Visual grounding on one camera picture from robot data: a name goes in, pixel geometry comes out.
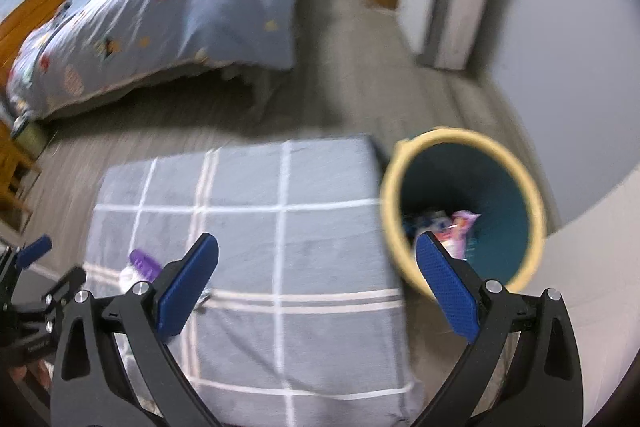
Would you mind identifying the wooden headboard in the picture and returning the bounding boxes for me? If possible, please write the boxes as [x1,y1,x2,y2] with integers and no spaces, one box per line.
[0,0,116,72]

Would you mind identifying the white panelled door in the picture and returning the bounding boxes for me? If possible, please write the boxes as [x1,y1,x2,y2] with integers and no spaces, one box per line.
[500,167,640,427]

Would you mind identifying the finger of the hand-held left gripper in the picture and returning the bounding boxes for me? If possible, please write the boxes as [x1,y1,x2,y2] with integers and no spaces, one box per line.
[44,266,87,308]
[15,234,53,270]

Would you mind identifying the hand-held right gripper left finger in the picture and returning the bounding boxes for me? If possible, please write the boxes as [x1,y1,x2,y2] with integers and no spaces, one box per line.
[50,233,221,427]

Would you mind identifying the person's left hand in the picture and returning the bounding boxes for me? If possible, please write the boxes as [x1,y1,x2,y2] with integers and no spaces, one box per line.
[9,361,53,396]

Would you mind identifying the wooden nightstand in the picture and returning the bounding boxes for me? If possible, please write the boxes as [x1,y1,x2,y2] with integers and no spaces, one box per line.
[0,122,43,233]

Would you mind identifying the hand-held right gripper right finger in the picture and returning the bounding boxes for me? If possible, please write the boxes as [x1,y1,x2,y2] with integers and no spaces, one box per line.
[412,231,585,427]

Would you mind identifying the grey bed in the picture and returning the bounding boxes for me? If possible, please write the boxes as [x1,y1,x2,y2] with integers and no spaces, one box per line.
[10,0,316,120]

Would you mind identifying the yellow-rimmed teal bin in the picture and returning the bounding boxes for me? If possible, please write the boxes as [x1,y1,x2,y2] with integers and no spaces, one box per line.
[380,127,547,298]

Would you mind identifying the grey checked mat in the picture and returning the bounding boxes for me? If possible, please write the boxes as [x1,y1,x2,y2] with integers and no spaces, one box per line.
[82,134,426,427]

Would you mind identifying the blue white wrapper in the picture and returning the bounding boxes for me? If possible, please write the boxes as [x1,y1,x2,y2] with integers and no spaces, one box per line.
[402,209,451,239]

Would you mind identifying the bed with blue quilt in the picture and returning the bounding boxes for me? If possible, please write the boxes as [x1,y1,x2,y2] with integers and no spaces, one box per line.
[6,0,313,118]

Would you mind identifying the clear bottle with purple cap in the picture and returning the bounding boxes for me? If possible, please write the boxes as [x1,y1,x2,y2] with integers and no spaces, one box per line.
[119,249,162,294]

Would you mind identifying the green can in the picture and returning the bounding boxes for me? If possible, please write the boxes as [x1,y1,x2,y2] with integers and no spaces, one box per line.
[12,117,48,152]

